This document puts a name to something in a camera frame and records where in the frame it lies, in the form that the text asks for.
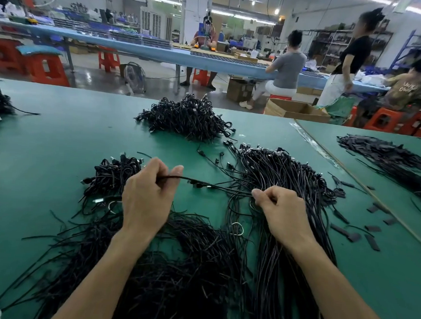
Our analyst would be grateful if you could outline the person's left hand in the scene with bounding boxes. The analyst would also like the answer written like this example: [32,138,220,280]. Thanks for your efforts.
[119,156,185,248]

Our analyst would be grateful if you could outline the red stool with blue seat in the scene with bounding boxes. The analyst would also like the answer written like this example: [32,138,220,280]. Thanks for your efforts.
[14,43,72,87]

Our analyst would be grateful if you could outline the small cardboard box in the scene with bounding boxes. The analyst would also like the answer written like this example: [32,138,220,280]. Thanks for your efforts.
[225,77,256,104]

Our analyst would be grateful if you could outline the bundle of long black cables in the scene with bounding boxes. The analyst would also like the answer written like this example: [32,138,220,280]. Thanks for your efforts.
[187,139,349,319]

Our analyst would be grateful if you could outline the small cluster of knotted cables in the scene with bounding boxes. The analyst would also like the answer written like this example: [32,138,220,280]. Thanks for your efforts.
[78,151,146,218]

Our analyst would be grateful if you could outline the red plastic stool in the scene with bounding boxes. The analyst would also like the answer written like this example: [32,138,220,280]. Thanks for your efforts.
[0,38,27,75]
[192,69,211,87]
[97,47,123,73]
[363,106,421,137]

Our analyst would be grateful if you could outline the grey floor fan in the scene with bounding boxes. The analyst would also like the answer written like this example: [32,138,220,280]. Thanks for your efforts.
[121,61,149,96]

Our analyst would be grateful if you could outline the scattered dark tie pieces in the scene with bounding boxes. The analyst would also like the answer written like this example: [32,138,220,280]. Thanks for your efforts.
[324,172,401,253]

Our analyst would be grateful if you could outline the pile of black cables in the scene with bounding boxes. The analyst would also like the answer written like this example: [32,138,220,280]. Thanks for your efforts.
[0,145,268,319]

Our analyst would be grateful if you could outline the metal storage shelf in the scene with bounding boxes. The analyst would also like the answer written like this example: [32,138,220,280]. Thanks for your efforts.
[305,25,394,73]

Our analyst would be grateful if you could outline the white pillar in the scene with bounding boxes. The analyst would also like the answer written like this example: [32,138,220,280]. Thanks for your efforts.
[181,0,210,46]

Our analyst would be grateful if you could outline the green bag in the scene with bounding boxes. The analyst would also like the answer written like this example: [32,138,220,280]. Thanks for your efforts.
[325,94,359,126]

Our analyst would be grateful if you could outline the open cardboard box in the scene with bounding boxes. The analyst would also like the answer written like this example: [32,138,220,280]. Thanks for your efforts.
[263,98,332,123]

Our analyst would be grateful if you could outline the spread of straight black cables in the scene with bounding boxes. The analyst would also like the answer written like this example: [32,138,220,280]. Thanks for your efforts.
[332,133,421,207]

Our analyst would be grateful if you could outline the person's right forearm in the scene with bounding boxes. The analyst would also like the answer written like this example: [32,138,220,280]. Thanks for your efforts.
[286,237,406,319]

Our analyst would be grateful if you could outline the pile of white bags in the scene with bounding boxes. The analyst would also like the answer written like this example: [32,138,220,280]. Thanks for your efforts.
[357,70,391,87]

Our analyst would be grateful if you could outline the long blue workbench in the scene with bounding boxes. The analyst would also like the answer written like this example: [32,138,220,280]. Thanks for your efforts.
[0,18,393,97]

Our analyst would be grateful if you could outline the person's right hand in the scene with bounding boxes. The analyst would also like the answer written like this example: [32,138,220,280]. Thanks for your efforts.
[248,184,322,256]

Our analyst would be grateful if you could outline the single black cable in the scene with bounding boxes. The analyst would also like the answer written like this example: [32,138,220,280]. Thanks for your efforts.
[156,171,263,204]

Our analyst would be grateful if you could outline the person's left forearm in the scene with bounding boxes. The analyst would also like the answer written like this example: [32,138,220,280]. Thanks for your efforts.
[50,226,157,319]

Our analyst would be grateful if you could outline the blue metal rack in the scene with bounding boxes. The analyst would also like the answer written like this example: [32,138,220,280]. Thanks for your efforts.
[390,28,421,75]

